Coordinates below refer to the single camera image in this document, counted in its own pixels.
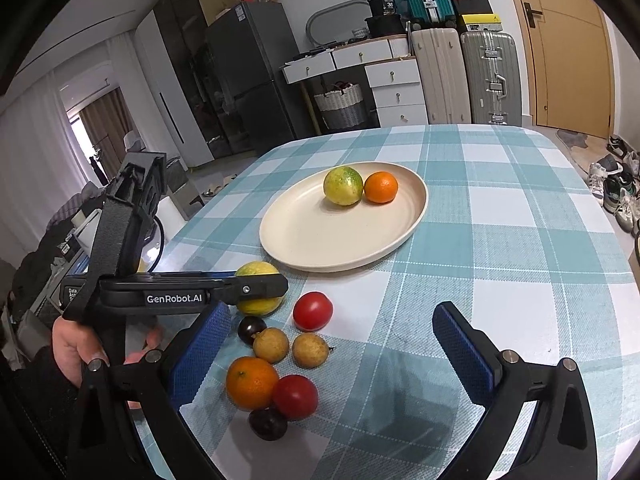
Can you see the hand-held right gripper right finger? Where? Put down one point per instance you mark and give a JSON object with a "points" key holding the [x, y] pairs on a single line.
{"points": [[465, 355]]}

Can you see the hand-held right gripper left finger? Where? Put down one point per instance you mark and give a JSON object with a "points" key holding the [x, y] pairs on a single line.
{"points": [[200, 355]]}

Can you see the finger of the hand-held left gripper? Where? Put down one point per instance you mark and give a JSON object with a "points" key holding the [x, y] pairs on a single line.
{"points": [[260, 287]]}

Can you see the green yellow citrus fruit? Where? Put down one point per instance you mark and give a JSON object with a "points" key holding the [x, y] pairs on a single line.
{"points": [[343, 186], [257, 308]]}

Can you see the dark purple plum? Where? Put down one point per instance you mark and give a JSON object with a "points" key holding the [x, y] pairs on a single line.
{"points": [[251, 331], [268, 425]]}

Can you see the red tomato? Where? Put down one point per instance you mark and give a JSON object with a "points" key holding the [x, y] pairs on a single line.
{"points": [[296, 397], [313, 311]]}

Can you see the orange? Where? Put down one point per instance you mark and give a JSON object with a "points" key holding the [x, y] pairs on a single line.
{"points": [[381, 187], [251, 382]]}

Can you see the brown round fruit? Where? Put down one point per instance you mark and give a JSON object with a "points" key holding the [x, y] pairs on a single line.
{"points": [[310, 350], [271, 345]]}

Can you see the cream round plate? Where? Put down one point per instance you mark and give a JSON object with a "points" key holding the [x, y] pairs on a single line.
{"points": [[320, 240]]}

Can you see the person's left forearm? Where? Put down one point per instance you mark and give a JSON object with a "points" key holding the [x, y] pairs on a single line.
{"points": [[35, 410]]}

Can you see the person's left hand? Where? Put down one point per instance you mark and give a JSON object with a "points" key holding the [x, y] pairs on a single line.
{"points": [[75, 345]]}

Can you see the white paper towel roll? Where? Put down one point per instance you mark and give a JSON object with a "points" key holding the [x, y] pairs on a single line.
{"points": [[173, 217]]}

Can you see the teal checked tablecloth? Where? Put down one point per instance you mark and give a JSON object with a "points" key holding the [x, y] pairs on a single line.
{"points": [[500, 260]]}

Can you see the grey bin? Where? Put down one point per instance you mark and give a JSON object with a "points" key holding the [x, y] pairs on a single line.
{"points": [[176, 174]]}

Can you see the dark cloth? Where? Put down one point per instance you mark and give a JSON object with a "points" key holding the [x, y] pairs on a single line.
{"points": [[45, 275]]}

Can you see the white chair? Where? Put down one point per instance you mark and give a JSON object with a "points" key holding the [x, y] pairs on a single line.
{"points": [[132, 141]]}

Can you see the white wardrobe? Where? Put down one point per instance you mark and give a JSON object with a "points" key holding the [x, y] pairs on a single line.
{"points": [[165, 110]]}

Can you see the brown curtain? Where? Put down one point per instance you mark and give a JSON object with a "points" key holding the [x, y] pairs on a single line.
{"points": [[105, 120]]}

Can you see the white sheer curtain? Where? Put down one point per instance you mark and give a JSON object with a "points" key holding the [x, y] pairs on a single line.
{"points": [[35, 160]]}

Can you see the woven basket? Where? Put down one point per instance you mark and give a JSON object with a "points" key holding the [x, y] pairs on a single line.
{"points": [[340, 107]]}

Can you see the grey refrigerator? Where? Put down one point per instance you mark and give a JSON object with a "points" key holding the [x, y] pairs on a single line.
{"points": [[250, 75]]}

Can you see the pile of shoes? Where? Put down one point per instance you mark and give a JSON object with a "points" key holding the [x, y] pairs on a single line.
{"points": [[617, 185]]}

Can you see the white dresser with drawers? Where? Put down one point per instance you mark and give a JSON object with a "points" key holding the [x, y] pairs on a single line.
{"points": [[395, 95]]}

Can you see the dark glass cabinet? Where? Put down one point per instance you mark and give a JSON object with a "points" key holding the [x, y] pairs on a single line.
{"points": [[185, 60]]}

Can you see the grey door mat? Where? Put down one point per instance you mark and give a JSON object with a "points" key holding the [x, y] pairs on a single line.
{"points": [[572, 139]]}

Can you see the grey oval mirror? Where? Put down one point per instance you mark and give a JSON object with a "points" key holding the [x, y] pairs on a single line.
{"points": [[312, 20]]}

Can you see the beige suitcase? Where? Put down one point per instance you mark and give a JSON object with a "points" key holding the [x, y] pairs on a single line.
{"points": [[440, 77]]}

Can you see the silver suitcase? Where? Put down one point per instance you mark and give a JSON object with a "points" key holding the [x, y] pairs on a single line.
{"points": [[490, 77]]}

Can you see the black bag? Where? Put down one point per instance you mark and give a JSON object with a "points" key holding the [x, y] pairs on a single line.
{"points": [[384, 26]]}

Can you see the black tub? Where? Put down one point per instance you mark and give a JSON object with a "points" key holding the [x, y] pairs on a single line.
{"points": [[382, 4]]}

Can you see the wooden door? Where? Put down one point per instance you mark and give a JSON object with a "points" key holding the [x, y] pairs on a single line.
{"points": [[570, 60]]}

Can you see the yellow and black shoe box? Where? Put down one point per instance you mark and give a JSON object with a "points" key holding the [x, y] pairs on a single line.
{"points": [[480, 22]]}

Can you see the red and black shoe box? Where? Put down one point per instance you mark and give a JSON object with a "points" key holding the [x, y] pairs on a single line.
{"points": [[470, 1]]}

